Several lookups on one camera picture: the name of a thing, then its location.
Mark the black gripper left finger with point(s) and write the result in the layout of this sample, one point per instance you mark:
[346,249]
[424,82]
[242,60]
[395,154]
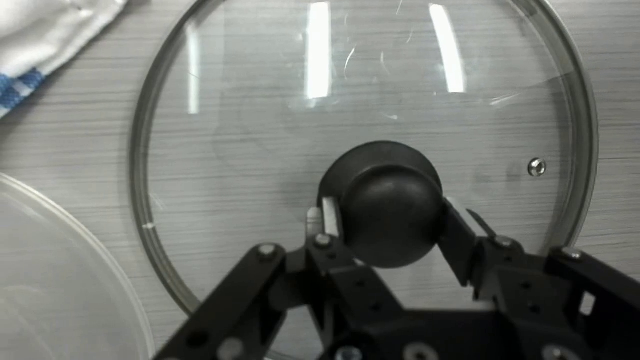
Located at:
[266,293]

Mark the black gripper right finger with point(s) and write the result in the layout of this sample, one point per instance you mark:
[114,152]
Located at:
[567,300]

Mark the glass pot lid black knob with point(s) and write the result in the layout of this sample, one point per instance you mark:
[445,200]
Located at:
[266,132]

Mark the white blue-striped towel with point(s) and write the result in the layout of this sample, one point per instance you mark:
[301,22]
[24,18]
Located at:
[41,32]

